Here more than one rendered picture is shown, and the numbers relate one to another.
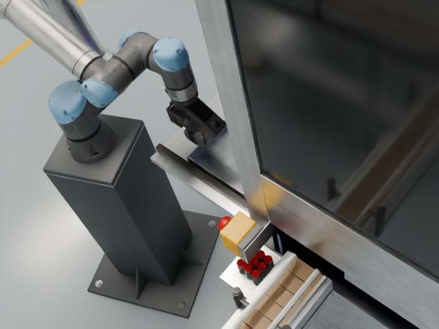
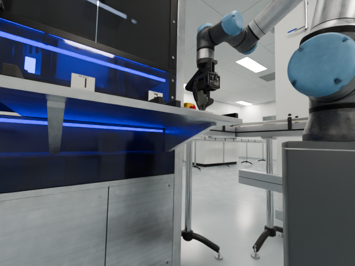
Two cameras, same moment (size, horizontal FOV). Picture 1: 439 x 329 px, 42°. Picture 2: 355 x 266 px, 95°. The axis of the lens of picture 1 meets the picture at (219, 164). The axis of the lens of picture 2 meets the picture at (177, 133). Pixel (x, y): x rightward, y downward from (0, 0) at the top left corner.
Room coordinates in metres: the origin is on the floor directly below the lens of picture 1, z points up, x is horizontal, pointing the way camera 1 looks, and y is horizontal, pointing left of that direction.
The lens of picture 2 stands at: (1.66, -0.09, 0.78)
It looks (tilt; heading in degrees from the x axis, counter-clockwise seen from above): 4 degrees up; 179
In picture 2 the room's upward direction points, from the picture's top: 1 degrees clockwise
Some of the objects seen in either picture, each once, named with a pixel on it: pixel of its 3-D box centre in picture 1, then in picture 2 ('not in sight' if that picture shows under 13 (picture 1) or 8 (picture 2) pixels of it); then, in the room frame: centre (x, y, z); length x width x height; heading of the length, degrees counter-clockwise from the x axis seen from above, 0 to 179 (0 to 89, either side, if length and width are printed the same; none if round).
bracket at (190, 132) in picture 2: not in sight; (186, 139); (0.89, -0.03, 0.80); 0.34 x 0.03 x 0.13; 35
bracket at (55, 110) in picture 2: not in sight; (55, 134); (1.18, -0.44, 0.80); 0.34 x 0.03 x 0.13; 35
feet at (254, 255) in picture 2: not in sight; (270, 236); (0.37, 0.68, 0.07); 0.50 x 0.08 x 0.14; 125
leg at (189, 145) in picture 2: not in sight; (188, 186); (0.43, 0.03, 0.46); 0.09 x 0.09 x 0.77; 35
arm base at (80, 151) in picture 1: (87, 134); (335, 124); (1.22, 0.37, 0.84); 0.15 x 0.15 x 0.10
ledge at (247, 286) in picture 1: (259, 274); not in sight; (0.59, -0.02, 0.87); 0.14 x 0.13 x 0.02; 35
